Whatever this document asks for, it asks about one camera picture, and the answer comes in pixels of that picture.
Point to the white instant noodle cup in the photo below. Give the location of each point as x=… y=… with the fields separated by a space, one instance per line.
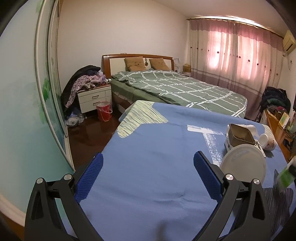
x=245 y=162

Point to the brown pillow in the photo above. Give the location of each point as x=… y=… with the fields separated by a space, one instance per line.
x=135 y=64
x=158 y=64

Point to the left brown pillow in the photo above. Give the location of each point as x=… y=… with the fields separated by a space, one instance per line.
x=135 y=64

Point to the floral tissue box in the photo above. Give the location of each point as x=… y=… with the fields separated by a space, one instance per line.
x=227 y=143

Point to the sliding wardrobe door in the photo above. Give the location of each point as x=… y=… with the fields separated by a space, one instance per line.
x=32 y=140

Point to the bed with green quilt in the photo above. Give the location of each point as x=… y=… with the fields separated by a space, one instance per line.
x=167 y=87

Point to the white green drink bottle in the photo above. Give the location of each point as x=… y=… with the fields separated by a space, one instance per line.
x=287 y=176

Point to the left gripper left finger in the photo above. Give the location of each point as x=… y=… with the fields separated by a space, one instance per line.
x=43 y=221

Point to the dark clothes pile on sideboard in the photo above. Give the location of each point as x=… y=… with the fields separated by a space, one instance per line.
x=274 y=96

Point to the blue patterned table cloth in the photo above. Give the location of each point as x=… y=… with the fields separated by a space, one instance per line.
x=148 y=188

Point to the framed picture on sideboard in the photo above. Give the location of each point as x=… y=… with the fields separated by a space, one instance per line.
x=284 y=120

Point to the wall air conditioner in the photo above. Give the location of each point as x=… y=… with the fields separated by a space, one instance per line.
x=289 y=43

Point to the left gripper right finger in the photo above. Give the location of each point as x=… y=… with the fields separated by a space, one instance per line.
x=241 y=212

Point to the clothes pile on nightstand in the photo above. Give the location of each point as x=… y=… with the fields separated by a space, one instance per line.
x=86 y=78

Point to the white bedside nightstand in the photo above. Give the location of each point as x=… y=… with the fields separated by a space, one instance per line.
x=88 y=99

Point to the tissue box on far nightstand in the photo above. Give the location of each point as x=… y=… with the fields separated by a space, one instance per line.
x=186 y=68

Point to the wooden sideboard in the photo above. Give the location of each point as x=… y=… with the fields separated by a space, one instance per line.
x=283 y=138

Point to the pink white curtains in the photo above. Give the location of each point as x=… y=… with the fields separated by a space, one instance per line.
x=237 y=56

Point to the right brown pillow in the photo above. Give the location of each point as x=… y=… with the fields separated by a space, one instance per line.
x=158 y=64

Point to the red bucket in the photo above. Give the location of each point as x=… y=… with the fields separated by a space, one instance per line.
x=104 y=111

